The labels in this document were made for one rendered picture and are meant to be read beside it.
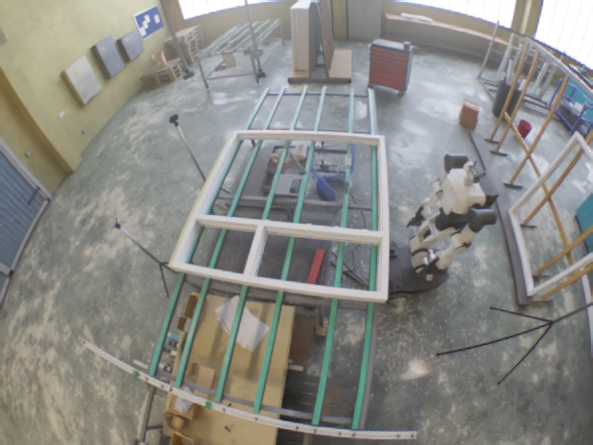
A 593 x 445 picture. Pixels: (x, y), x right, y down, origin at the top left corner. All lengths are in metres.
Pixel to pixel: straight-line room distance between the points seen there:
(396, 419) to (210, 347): 1.68
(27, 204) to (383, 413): 6.92
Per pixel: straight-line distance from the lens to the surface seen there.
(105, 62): 7.89
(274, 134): 2.52
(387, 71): 4.97
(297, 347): 2.12
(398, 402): 2.50
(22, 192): 6.53
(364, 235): 1.71
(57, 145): 6.56
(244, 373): 1.84
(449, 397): 2.68
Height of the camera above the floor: 2.39
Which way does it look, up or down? 56 degrees down
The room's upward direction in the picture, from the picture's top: 11 degrees counter-clockwise
